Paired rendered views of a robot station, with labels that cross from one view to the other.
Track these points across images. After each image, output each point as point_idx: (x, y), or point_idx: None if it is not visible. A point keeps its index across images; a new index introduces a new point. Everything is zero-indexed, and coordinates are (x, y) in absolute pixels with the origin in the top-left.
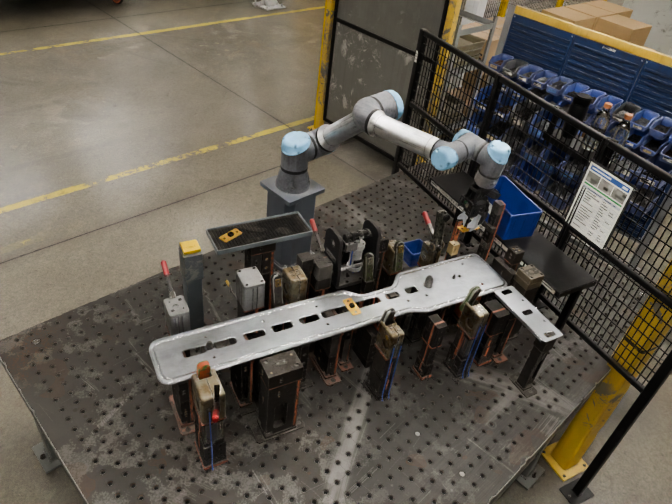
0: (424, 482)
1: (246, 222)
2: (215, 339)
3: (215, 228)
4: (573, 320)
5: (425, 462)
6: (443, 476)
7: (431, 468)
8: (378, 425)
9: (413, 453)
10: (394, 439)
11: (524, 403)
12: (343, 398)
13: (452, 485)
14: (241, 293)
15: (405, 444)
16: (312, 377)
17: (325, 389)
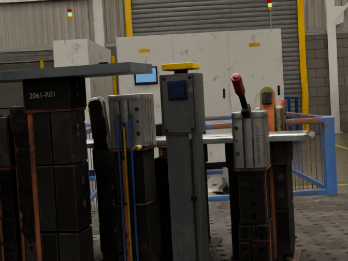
0: None
1: (52, 69)
2: (222, 135)
3: (112, 65)
4: None
5: (93, 219)
6: (93, 215)
7: (95, 217)
8: (93, 231)
9: (94, 221)
10: (95, 226)
11: None
12: (93, 243)
13: (96, 213)
14: (150, 118)
15: (91, 224)
16: (97, 255)
17: (99, 248)
